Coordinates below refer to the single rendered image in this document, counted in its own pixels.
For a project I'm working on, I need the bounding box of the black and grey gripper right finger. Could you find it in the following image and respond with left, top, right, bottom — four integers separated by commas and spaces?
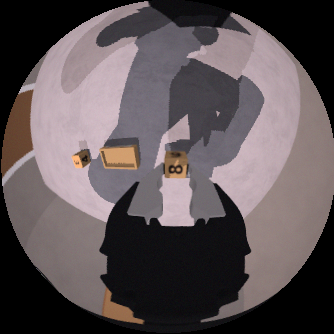
186, 163, 251, 256

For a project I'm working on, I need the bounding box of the brown rectangular tray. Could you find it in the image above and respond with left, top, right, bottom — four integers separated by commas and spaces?
99, 145, 140, 170

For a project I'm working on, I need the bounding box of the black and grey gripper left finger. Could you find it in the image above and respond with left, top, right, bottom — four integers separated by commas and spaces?
99, 163, 165, 256

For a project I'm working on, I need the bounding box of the wooden calendar cube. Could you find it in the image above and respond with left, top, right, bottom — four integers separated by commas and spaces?
72, 151, 91, 168
164, 151, 188, 178

